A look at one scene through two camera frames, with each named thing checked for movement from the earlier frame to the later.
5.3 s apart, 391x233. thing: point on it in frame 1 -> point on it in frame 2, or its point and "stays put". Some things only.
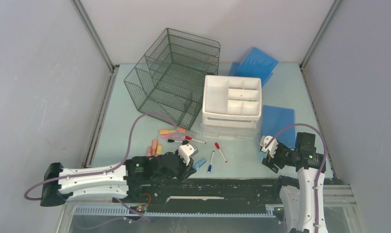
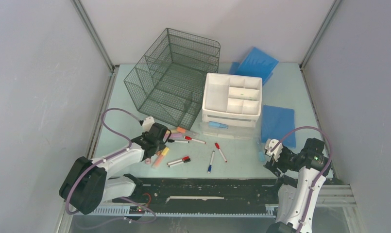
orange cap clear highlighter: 186,131 stays put
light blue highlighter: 197,165 -> 212,124
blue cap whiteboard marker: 210,166 stays put
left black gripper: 186,171 -> 161,145
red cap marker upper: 189,138 stays put
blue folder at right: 273,119 stays put
